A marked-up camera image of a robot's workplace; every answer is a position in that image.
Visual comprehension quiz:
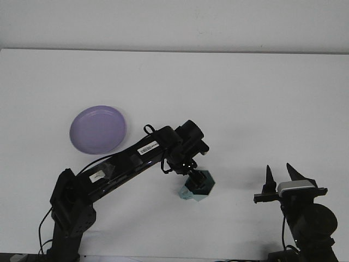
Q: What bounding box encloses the pale blue hexagonal cup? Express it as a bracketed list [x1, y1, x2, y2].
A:
[178, 169, 216, 203]

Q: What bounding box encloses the pale purple round plate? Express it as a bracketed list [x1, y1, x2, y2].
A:
[69, 105, 128, 156]

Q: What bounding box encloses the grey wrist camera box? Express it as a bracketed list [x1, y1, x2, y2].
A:
[277, 180, 315, 197]

